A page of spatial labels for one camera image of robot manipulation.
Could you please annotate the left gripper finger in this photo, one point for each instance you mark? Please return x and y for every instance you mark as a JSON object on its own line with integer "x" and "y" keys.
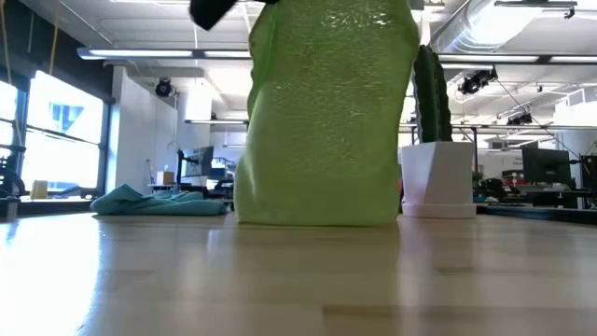
{"x": 210, "y": 11}

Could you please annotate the green microfiber towel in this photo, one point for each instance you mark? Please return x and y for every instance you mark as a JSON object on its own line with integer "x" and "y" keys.
{"x": 326, "y": 140}

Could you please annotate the computer monitor on arm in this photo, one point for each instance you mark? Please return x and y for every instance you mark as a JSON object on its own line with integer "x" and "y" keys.
{"x": 204, "y": 158}

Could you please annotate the pale blue microfiber towel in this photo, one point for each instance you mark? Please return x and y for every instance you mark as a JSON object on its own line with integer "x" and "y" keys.
{"x": 158, "y": 204}

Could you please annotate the long ceiling light bar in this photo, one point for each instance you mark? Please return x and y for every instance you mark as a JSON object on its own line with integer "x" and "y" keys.
{"x": 140, "y": 53}
{"x": 490, "y": 58}

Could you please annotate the black round ceiling fixture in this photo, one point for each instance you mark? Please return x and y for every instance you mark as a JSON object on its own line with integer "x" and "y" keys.
{"x": 163, "y": 88}

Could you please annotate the small cardboard box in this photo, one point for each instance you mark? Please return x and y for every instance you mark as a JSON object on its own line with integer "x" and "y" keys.
{"x": 164, "y": 177}

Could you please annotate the large bright window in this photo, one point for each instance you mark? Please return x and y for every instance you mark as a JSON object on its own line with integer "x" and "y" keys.
{"x": 63, "y": 130}

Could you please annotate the tan box by window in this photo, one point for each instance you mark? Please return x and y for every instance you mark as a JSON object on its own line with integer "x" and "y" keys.
{"x": 38, "y": 189}

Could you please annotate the white faceted plant pot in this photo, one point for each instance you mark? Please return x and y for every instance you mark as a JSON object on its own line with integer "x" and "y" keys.
{"x": 436, "y": 172}

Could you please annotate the black desk monitor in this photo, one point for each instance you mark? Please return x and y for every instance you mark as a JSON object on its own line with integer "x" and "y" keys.
{"x": 545, "y": 165}

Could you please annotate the silver ventilation duct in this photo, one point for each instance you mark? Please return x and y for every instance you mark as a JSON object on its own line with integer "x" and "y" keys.
{"x": 466, "y": 28}

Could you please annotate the black ceiling camera rig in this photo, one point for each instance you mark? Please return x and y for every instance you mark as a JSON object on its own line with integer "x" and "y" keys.
{"x": 476, "y": 81}

